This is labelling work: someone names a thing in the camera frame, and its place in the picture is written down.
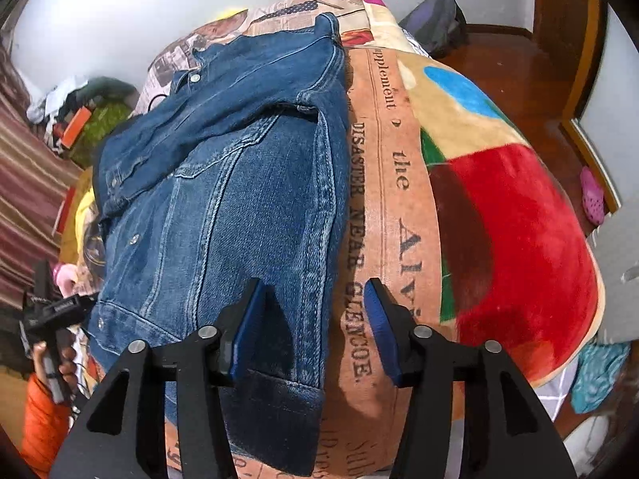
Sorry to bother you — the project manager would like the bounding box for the pink croc shoe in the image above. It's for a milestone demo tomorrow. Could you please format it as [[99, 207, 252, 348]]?
[[579, 166, 605, 226]]

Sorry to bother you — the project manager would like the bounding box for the newspaper print blanket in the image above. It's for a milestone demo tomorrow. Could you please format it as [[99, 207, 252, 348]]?
[[134, 0, 605, 478]]

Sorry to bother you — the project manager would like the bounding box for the striped curtain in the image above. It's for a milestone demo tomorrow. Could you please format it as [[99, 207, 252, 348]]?
[[0, 44, 83, 311]]

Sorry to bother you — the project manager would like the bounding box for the dark backpack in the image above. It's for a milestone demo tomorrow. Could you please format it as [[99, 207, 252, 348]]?
[[400, 0, 469, 58]]

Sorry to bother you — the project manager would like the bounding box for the orange jacket sleeve forearm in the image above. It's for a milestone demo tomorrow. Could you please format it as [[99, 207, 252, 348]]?
[[21, 374, 70, 478]]

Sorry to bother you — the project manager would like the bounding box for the teal cloth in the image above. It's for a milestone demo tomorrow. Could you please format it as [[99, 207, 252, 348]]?
[[571, 343, 630, 414]]

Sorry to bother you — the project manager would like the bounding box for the orange box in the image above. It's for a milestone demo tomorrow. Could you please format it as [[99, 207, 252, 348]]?
[[61, 106, 92, 149]]

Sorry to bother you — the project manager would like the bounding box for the yellow pillow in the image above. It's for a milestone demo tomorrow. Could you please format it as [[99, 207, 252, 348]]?
[[213, 6, 247, 21]]

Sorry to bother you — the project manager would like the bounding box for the person's left hand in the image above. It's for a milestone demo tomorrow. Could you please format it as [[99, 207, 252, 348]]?
[[32, 342, 78, 392]]

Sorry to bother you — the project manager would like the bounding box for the blue denim jacket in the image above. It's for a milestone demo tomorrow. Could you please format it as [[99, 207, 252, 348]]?
[[85, 13, 350, 476]]

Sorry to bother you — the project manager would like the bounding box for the wooden door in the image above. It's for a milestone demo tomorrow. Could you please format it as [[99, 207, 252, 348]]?
[[533, 0, 607, 120]]

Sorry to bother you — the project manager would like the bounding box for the green patterned bag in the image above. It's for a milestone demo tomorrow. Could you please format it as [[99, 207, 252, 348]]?
[[68, 102, 131, 169]]

